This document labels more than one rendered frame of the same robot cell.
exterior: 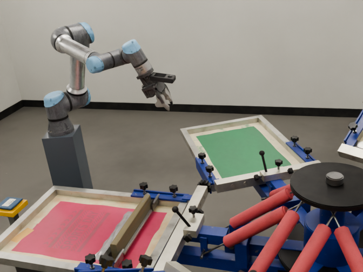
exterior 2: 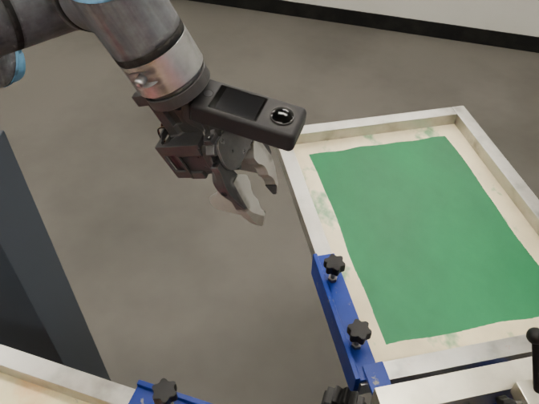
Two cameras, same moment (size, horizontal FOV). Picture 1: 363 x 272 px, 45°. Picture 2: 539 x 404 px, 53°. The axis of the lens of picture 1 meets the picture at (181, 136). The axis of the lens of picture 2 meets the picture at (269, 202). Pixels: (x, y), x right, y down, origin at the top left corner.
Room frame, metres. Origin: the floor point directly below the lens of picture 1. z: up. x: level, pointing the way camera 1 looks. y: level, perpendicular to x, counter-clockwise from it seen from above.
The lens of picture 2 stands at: (1.47, 0.05, 1.92)
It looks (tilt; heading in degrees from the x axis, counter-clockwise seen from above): 45 degrees down; 358
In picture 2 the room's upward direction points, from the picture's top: straight up
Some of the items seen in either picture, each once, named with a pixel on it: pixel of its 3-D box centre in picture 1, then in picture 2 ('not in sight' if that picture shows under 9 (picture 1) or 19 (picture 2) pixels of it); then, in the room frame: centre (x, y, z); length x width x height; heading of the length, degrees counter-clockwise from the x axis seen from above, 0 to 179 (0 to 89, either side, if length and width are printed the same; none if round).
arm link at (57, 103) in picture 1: (56, 104); not in sight; (2.36, 0.69, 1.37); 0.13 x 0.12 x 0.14; 131
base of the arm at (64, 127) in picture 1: (59, 123); not in sight; (2.36, 0.70, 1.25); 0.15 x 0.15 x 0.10
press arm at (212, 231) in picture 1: (207, 234); not in sight; (1.50, -0.07, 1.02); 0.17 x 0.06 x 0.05; 70
